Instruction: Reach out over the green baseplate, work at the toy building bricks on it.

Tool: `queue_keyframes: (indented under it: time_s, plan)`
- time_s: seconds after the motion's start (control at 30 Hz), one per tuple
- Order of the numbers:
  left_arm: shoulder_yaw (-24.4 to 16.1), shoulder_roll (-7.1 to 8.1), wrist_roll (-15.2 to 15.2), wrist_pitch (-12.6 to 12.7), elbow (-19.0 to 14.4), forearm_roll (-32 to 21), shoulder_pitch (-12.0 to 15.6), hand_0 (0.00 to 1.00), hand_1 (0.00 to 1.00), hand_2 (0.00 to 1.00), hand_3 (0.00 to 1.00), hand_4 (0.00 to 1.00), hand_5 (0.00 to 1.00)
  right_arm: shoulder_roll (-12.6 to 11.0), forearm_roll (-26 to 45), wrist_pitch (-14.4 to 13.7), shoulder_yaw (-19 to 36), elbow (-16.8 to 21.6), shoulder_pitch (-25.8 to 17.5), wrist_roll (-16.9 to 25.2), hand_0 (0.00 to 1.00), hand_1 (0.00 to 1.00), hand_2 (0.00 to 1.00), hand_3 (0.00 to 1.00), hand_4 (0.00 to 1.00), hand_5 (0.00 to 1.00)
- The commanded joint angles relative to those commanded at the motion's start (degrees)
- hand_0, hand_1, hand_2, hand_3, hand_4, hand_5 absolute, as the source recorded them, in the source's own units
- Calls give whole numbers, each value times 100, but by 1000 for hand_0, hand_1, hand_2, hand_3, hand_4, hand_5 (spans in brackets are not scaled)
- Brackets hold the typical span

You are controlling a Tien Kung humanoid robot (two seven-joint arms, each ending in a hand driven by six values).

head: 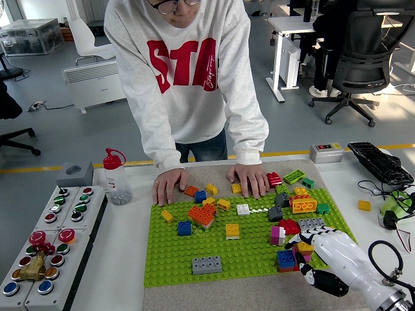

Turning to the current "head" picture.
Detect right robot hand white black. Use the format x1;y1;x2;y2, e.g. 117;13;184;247
284;226;403;310

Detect person's right hand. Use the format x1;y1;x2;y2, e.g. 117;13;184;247
152;168;191;207

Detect person's left hand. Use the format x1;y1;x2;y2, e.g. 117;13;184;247
226;163;271;200

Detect orange layered brick stack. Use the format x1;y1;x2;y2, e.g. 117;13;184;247
187;203;217;231

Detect yellow on white brick stack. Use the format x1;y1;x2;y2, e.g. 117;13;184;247
225;223;241;241

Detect green studded baseplate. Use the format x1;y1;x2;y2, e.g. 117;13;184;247
143;187;358;288

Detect dark grey sloped brick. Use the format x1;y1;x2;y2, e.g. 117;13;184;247
267;205;285;223
274;192;291;209

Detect grey two-by-four brick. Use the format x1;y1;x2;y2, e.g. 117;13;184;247
191;255;222;276
297;217;326;233

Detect clear bottle red cap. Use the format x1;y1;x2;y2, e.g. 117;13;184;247
102;148;134;206

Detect yellow two-by-four brick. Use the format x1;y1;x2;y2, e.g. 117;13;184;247
291;197;318;214

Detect grey four-button control box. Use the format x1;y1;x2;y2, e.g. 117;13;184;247
35;187;80;231
60;185;108;231

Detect grey block round hole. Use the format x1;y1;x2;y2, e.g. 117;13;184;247
54;161;94;188

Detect grey-brown mat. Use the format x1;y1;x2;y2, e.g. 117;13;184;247
142;159;389;311

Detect black wrapped keyboard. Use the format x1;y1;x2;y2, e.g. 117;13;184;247
347;141;415;186

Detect white computer tower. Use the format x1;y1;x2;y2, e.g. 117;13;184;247
280;38;302;90

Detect white panel heater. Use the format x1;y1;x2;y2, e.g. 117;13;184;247
61;59;126;115

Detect seated person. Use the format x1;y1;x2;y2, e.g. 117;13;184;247
298;0;361;98

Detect grey emergency-stop button box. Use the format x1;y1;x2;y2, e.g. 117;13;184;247
0;229;61;311
24;227;95;311

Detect white standing desk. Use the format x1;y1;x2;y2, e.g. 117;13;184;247
392;41;415;77
267;16;320;104

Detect brass valve red handwheel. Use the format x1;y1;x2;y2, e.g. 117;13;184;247
18;242;56;282

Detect black swivel chair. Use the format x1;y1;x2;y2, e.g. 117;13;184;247
0;79;42;157

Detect black mesh office chair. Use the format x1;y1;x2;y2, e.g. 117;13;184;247
307;0;415;128

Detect white plastic chair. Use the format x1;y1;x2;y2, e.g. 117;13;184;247
67;17;117;66

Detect black wheeled dolly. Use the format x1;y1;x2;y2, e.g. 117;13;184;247
88;19;106;37

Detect black stand base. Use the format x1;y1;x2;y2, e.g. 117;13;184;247
0;51;25;82

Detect clear storage crate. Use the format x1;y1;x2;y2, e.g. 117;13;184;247
0;18;65;56

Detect black servo with wires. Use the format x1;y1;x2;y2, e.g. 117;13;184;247
378;210;413;253

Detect grey switch box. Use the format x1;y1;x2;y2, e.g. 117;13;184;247
309;142;344;165

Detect black plug with cord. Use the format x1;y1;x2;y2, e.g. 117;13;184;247
357;179;415;211

